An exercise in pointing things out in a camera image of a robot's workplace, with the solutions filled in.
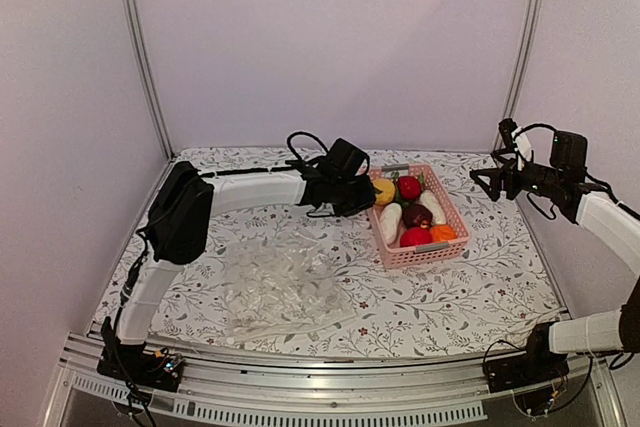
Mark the floral patterned table mat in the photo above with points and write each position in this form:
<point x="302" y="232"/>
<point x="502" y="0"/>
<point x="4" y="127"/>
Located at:
<point x="488" y="297"/>

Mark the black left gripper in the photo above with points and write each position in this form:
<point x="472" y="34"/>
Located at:
<point x="368" y="198"/>

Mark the yellow toy fruit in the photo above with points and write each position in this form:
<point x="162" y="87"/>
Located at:
<point x="385" y="191"/>

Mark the red toy strawberry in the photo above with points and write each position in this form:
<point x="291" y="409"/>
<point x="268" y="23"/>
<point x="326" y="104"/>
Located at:
<point x="409" y="188"/>

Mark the white toy radish right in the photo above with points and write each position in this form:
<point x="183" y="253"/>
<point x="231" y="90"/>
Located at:
<point x="429" y="200"/>

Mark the pink plastic basket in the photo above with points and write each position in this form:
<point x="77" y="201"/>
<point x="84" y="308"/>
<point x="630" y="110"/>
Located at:
<point x="395" y="257"/>

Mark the left aluminium frame post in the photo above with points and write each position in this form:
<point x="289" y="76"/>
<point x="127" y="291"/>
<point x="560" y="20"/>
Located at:
<point x="142" y="60"/>

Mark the dark red toy fruit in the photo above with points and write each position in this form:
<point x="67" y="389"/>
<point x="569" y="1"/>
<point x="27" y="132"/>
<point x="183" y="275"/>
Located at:
<point x="415" y="215"/>

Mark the right aluminium frame post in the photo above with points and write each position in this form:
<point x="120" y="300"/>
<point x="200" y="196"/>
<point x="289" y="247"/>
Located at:
<point x="531" y="18"/>

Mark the orange toy fruit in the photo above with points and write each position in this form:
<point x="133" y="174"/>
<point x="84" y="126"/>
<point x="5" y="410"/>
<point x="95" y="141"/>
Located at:
<point x="442" y="233"/>

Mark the aluminium frame post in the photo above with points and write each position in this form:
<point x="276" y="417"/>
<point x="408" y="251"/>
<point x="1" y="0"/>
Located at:
<point x="142" y="60"/>
<point x="531" y="18"/>

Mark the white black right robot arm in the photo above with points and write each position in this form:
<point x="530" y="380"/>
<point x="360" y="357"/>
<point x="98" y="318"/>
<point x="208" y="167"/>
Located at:
<point x="543" y="161"/>

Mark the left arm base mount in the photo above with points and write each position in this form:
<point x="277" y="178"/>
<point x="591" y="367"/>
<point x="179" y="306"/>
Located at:
<point x="159" y="370"/>

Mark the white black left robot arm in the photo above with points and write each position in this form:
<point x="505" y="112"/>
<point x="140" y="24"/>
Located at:
<point x="176" y="231"/>

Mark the white toy radish left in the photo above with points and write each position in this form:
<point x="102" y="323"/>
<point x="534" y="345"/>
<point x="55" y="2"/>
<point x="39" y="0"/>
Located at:
<point x="389" y="220"/>

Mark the aluminium front rail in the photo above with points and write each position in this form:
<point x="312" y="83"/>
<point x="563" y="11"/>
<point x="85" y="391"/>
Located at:
<point x="228" y="387"/>

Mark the clear zip top bag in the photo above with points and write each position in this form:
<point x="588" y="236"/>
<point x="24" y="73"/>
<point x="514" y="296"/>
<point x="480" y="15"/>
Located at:
<point x="283" y="285"/>

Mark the white toy radish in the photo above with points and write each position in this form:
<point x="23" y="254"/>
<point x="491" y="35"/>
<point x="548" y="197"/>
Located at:
<point x="389" y="220"/>
<point x="429" y="200"/>

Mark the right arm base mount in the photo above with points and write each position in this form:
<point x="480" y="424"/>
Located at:
<point x="523" y="370"/>

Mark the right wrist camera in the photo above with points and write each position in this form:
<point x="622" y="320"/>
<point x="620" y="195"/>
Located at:
<point x="514" y="138"/>

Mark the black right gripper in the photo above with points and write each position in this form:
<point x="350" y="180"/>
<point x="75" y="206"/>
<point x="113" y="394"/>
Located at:
<point x="510" y="171"/>

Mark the red toy tomato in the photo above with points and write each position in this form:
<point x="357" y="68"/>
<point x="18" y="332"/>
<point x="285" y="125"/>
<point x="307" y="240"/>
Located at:
<point x="416" y="236"/>

